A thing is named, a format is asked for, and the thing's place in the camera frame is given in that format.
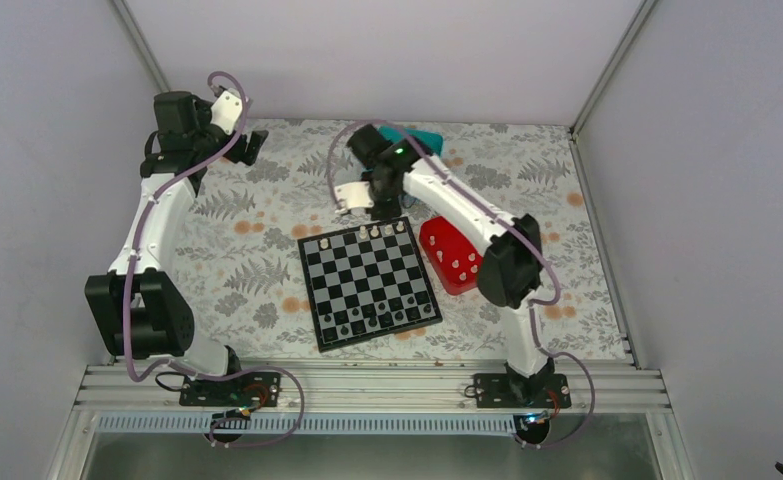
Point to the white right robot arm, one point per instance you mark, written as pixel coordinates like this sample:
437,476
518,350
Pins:
509,246

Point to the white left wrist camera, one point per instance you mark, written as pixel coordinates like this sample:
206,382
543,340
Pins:
227,110

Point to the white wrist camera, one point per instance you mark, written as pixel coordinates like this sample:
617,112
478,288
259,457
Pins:
350,196
227,110

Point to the aluminium rail frame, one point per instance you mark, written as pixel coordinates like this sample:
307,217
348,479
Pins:
338,386

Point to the red piece tray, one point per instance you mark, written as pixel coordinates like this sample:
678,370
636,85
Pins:
452,256

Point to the black white chessboard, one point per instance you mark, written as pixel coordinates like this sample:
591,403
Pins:
353,276

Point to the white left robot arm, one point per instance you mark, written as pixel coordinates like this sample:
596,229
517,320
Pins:
136,306

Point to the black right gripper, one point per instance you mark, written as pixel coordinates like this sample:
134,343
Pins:
391,211

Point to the teal square box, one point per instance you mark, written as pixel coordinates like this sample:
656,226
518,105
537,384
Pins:
424,140

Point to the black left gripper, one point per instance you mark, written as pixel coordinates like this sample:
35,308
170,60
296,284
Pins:
248,156

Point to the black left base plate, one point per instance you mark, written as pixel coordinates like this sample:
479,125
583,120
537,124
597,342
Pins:
259,389

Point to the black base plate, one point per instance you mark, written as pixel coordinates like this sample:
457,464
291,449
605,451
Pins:
500,390
259,389

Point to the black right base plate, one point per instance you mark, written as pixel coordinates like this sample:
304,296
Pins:
500,390

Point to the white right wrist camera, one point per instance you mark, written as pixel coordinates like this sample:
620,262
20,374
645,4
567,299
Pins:
350,196

